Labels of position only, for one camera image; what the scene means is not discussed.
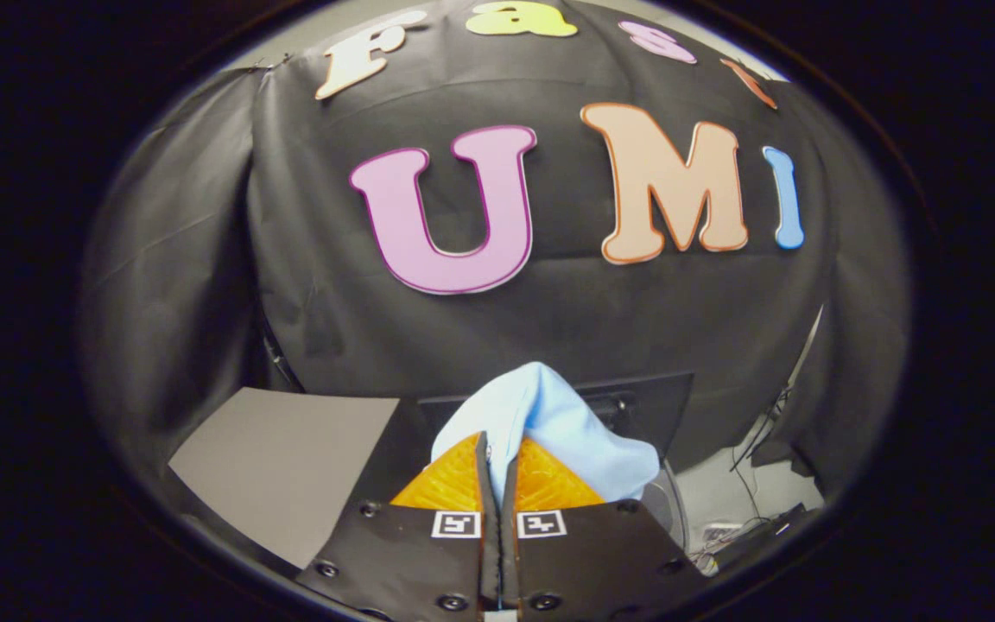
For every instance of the dark cabinet with beige side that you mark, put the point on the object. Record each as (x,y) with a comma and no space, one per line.
(290,458)

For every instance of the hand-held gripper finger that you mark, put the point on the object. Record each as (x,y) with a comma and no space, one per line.
(491,536)
(509,536)

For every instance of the black backdrop cloth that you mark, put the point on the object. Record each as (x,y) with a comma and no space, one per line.
(567,320)

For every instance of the light blue shirt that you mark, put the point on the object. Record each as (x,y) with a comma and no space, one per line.
(567,432)

